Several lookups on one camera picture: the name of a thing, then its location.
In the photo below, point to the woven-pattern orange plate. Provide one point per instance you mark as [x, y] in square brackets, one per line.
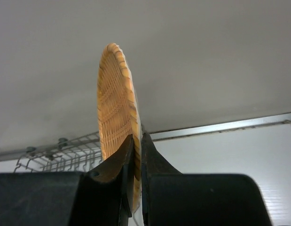
[117, 107]

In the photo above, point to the grey wire dish rack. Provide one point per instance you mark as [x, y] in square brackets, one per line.
[77, 154]

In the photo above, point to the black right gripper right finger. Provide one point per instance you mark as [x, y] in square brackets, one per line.
[171, 198]

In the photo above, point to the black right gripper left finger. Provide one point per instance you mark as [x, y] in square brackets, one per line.
[100, 197]

